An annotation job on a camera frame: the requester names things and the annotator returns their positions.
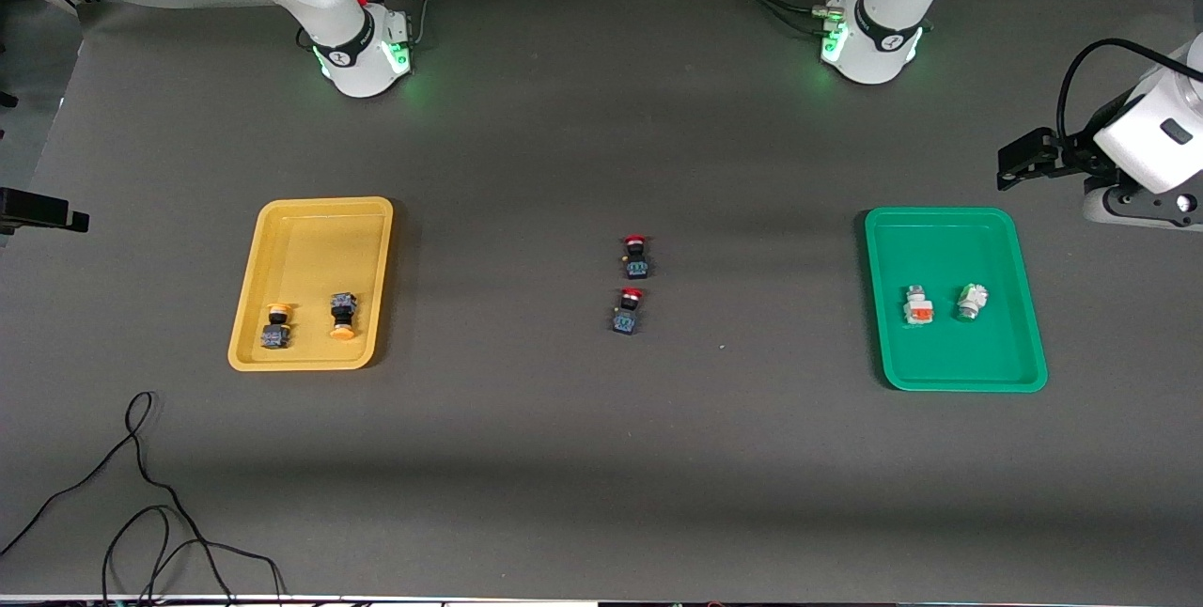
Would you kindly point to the red push button switch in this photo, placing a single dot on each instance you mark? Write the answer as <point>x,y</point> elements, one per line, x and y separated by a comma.
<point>636,261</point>
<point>625,319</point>

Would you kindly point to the yellow push button switch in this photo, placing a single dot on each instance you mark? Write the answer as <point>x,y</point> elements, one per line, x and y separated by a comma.
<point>275,335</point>
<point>343,308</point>

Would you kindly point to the white button with orange block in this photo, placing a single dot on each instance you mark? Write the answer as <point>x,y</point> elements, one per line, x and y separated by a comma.
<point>918,310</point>

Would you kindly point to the green plastic tray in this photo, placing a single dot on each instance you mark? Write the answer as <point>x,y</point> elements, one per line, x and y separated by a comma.
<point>954,241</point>

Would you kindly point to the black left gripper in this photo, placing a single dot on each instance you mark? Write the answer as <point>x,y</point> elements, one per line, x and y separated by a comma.
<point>1077,154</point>

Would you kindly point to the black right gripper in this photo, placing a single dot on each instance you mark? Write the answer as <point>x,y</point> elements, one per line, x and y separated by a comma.
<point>36,207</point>

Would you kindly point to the yellow plastic tray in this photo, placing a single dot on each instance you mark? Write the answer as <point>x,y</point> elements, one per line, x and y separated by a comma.
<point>310,250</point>

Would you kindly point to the white button with green block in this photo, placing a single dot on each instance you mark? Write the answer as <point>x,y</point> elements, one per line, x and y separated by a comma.
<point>970,302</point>

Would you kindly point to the dark grey table mat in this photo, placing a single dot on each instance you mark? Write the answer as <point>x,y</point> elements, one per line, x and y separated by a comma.
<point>601,475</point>

